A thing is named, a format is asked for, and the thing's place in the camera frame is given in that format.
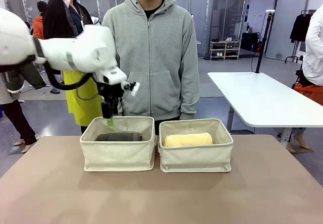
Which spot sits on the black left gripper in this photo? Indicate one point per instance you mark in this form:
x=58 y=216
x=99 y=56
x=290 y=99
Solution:
x=109 y=92

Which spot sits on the grey towel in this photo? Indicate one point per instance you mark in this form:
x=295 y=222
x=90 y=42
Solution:
x=118 y=136

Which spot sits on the yellow towel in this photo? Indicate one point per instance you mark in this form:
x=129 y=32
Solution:
x=188 y=140

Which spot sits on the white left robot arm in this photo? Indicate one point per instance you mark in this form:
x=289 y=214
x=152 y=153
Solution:
x=63 y=50

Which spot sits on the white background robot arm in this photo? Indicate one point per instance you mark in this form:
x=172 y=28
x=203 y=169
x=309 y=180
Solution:
x=96 y=20

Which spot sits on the bystander black coat yellow skirt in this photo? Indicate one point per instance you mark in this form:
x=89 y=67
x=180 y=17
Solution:
x=83 y=103

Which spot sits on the cream fabric basket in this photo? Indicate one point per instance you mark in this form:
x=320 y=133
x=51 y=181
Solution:
x=194 y=156
x=118 y=150

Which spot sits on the person in grey hoodie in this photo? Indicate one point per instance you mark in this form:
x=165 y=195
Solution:
x=156 y=57

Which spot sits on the bystander in dark green jacket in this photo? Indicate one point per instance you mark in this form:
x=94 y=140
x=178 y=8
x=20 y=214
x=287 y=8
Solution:
x=15 y=108

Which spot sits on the bystander in orange jacket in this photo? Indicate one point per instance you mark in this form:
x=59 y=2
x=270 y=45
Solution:
x=39 y=27

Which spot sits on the wooden shoe rack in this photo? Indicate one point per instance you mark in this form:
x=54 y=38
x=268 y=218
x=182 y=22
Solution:
x=225 y=50

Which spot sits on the white side table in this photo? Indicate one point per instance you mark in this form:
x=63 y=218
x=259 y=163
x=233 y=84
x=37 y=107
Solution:
x=260 y=98

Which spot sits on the black equipment case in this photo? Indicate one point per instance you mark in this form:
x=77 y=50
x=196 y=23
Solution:
x=249 y=41

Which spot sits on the black tripod pole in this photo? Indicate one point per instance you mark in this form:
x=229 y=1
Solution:
x=263 y=42

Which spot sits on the bystander in white top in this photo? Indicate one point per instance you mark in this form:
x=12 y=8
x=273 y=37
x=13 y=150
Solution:
x=314 y=50

